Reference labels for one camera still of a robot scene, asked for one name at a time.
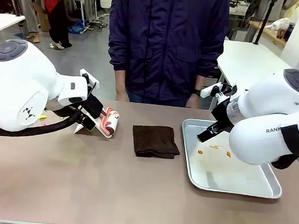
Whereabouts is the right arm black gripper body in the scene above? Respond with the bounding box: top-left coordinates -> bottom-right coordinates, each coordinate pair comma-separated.
209,100 -> 237,135

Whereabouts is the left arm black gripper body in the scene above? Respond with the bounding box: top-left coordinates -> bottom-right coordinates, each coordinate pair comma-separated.
83,94 -> 105,120

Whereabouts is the dark brown terry cloth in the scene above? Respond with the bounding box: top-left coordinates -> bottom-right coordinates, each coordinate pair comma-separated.
131,124 -> 183,161

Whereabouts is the person's right forearm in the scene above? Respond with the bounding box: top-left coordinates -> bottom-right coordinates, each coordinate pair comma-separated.
113,68 -> 129,91

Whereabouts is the person's left forearm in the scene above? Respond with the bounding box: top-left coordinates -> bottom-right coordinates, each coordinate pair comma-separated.
193,73 -> 210,93

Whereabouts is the person's right hand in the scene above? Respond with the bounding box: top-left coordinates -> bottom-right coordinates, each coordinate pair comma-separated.
115,87 -> 131,103

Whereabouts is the person's left hand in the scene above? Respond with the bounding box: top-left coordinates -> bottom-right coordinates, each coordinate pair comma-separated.
185,93 -> 201,109

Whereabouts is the white plastic wedge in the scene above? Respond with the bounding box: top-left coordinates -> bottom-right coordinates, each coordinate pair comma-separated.
73,123 -> 88,135

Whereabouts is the silver metal tray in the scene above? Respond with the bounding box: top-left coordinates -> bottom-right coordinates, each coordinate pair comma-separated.
177,118 -> 288,199

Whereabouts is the large white table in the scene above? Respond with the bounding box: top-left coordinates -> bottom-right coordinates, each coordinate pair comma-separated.
213,39 -> 290,116

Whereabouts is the blue plastic bag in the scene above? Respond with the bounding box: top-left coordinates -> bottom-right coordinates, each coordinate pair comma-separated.
68,18 -> 89,35

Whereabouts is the wood-topped workbench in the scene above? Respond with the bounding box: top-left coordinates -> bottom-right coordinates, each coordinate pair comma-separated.
247,19 -> 290,48

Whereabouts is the person in navy jacket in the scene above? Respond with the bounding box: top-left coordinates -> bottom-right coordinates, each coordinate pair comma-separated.
103,0 -> 231,110

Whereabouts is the black tripod pole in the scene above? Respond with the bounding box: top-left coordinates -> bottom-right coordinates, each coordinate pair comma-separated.
252,0 -> 275,47

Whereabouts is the brown cardboard box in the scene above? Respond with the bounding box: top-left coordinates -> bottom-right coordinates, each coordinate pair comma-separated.
32,3 -> 53,33

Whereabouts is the dark bottle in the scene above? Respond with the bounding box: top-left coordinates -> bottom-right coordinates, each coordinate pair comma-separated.
283,22 -> 296,42

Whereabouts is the white plastic bag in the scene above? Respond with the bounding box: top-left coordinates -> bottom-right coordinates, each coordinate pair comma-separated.
264,16 -> 291,32

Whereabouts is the bystander in grey trousers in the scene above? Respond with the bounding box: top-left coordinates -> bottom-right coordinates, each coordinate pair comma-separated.
2,0 -> 44,44

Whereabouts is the small white table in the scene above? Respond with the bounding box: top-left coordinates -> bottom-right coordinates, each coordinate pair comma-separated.
0,12 -> 27,39

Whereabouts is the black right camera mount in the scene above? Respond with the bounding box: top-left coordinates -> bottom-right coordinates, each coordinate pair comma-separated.
210,82 -> 233,98

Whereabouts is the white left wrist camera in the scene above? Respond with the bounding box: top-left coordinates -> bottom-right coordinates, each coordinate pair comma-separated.
78,68 -> 101,89

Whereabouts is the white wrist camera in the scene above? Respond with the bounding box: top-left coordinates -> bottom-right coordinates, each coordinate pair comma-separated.
78,68 -> 101,89
200,81 -> 223,99

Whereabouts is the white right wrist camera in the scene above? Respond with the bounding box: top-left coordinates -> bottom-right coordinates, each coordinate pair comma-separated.
200,81 -> 223,99

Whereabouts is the black braided cable sleeve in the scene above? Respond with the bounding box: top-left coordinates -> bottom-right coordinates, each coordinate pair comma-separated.
0,103 -> 82,142

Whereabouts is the black arm strap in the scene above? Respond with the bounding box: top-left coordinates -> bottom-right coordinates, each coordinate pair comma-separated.
270,122 -> 299,172

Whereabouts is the floor cables and power strip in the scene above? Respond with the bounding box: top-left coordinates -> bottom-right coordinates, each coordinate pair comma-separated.
89,10 -> 111,33

